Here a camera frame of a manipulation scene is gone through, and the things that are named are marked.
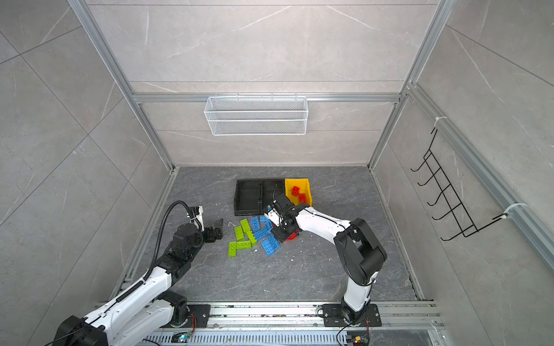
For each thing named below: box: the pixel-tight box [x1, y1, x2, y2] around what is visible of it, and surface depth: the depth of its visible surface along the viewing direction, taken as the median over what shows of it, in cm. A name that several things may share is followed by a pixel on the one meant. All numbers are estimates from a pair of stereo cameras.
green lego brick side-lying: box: [245, 229, 258, 247], surface depth 92 cm
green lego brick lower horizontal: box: [235, 240, 252, 250], surface depth 92 cm
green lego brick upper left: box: [234, 225, 245, 242], surface depth 94 cm
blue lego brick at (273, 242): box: [266, 233, 281, 250], surface depth 92 cm
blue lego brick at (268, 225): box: [263, 218, 274, 233], surface depth 95 cm
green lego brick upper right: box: [240, 218, 251, 233], surface depth 97 cm
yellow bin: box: [284, 178, 313, 207], surface depth 106 cm
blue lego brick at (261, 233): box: [253, 228, 272, 241], surface depth 94 cm
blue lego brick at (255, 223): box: [251, 216, 260, 232], surface depth 97 cm
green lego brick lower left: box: [227, 241, 237, 257], surface depth 91 cm
